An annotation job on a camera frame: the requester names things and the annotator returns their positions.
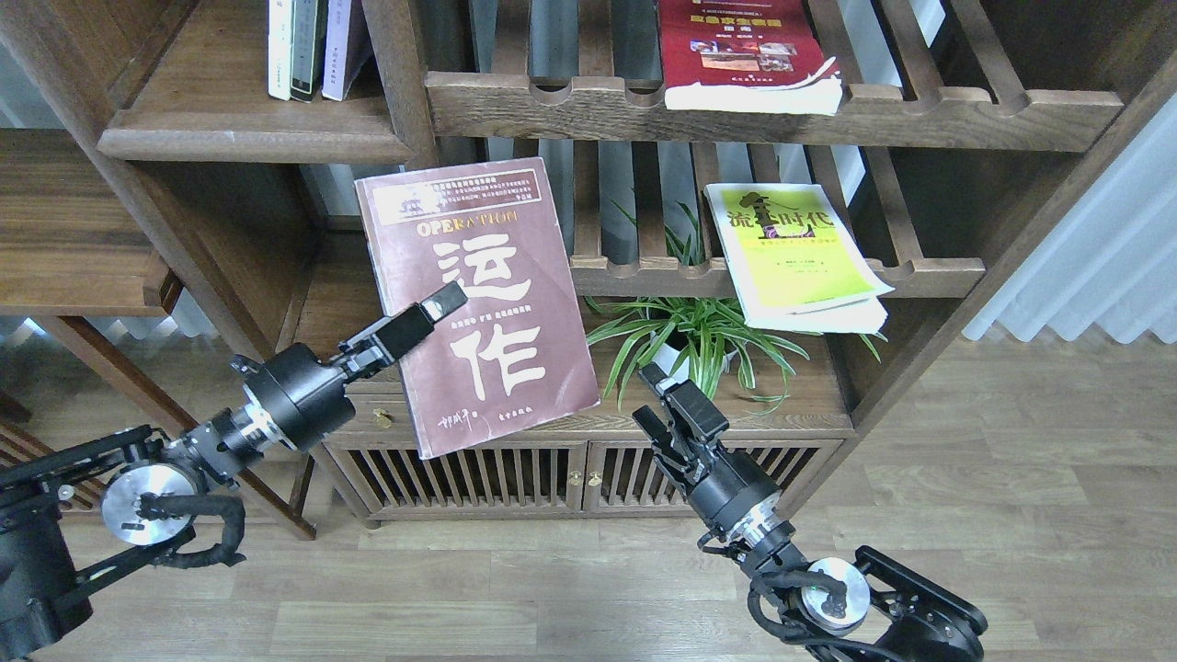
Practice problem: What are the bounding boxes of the red book on top shelf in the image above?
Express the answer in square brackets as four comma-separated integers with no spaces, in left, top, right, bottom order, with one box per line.
[658,1,842,115]

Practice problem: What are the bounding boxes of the lavender upright book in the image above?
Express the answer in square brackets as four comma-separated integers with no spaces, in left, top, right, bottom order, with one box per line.
[321,1,371,101]

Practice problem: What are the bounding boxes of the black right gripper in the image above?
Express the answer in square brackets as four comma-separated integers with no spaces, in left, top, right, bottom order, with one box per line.
[632,363,794,545]

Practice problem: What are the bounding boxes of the white plant pot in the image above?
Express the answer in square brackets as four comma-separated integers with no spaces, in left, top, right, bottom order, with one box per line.
[650,331,692,382]

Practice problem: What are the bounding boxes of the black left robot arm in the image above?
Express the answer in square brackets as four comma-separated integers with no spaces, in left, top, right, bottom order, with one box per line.
[1,282,467,658]

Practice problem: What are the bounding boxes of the yellow-green book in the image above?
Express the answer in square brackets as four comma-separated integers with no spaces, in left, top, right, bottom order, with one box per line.
[703,183,892,335]

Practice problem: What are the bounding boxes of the white upright book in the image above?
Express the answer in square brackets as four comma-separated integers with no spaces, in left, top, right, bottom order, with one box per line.
[268,0,295,100]

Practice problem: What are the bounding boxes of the dark green upright book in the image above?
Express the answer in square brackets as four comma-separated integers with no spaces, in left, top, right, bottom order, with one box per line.
[290,0,328,102]

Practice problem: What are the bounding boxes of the maroon book white characters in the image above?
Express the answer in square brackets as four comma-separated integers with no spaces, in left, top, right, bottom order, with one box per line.
[355,155,600,458]

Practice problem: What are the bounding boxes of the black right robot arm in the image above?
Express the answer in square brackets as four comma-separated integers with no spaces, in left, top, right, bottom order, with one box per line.
[634,364,988,661]

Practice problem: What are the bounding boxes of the dark wooden bookshelf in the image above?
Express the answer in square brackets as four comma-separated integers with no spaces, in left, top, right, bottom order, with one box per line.
[1,1,1173,511]

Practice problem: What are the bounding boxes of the green spider plant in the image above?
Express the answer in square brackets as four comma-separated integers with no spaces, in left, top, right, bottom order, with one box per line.
[584,198,889,417]

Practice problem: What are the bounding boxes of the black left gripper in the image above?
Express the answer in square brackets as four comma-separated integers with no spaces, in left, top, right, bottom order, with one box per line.
[230,282,468,454]

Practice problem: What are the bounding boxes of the white curtain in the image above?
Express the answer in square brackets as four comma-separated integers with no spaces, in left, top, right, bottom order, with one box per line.
[963,99,1176,344]

